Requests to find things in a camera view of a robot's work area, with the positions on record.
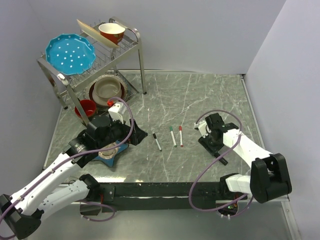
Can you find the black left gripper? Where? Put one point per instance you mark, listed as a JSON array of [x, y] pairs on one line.
[[137, 134]]

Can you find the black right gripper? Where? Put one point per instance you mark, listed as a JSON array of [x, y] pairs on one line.
[[204, 142]]

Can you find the thin white pen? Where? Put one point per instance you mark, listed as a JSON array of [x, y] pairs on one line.
[[157, 141]]

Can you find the white marker with green tip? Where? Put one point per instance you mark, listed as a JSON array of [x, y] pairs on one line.
[[173, 136]]

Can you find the white marker with red tip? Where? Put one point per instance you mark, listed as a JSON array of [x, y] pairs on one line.
[[181, 136]]

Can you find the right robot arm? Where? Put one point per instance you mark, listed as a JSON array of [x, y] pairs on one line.
[[269, 176]]

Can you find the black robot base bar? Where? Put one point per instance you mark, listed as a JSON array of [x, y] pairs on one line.
[[130, 196]]

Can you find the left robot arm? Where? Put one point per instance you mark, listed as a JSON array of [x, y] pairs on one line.
[[25, 210]]

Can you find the small glass bowl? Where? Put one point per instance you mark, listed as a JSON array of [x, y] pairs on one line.
[[108, 154]]

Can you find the blue star shaped dish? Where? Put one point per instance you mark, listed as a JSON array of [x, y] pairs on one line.
[[110, 162]]

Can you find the red cup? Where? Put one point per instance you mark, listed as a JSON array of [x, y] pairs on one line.
[[89, 107]]

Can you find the beige bowl on rack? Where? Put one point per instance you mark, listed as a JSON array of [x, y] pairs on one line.
[[107, 87]]

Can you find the metal dish rack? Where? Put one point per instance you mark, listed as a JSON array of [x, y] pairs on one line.
[[69, 88]]

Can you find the red and white bowl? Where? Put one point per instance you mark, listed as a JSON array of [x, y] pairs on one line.
[[112, 31]]

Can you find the blue polka dot plate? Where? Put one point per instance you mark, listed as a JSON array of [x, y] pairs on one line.
[[70, 54]]

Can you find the beige rectangular plate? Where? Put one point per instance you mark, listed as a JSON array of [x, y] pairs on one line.
[[96, 35]]

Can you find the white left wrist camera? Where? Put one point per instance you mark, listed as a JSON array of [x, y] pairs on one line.
[[118, 112]]

